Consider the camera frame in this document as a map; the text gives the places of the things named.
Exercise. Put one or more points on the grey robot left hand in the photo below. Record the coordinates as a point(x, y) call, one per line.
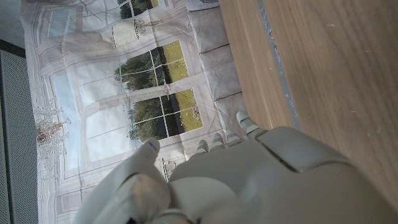
point(255, 186)

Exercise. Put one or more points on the printed window backdrop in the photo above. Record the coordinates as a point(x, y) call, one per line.
point(102, 93)

